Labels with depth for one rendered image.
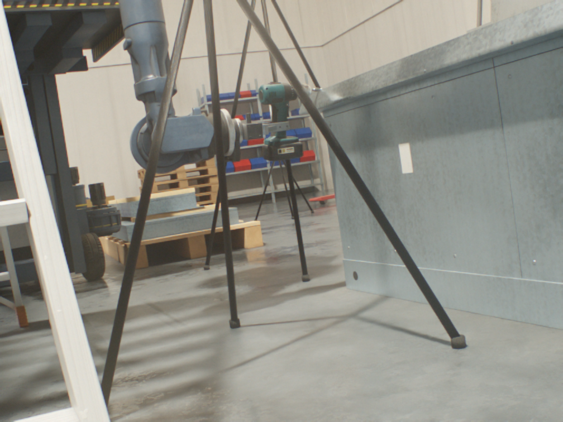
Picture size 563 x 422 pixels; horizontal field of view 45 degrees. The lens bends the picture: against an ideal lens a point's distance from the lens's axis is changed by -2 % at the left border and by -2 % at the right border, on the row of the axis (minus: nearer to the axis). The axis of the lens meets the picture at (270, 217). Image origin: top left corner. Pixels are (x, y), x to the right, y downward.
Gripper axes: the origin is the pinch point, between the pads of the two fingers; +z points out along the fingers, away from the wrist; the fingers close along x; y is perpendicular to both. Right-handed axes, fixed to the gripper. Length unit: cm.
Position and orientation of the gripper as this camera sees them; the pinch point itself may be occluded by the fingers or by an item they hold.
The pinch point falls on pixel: (278, 125)
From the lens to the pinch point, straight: 214.1
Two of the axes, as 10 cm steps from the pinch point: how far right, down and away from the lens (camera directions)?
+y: -0.7, -9.7, -2.4
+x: -4.0, -1.9, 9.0
